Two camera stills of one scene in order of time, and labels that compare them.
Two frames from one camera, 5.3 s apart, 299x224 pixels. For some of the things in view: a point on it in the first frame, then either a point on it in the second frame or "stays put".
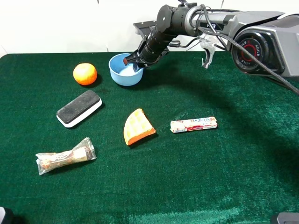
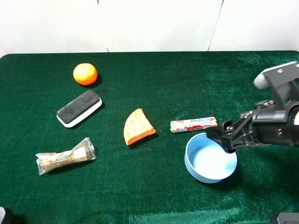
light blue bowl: x=122 y=74 to x=208 y=161
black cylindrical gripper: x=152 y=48 to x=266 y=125
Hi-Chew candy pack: x=191 y=124 stays put
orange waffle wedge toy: x=137 y=126 stays put
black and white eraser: x=70 y=113 stays put
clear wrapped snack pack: x=47 y=162 stays put
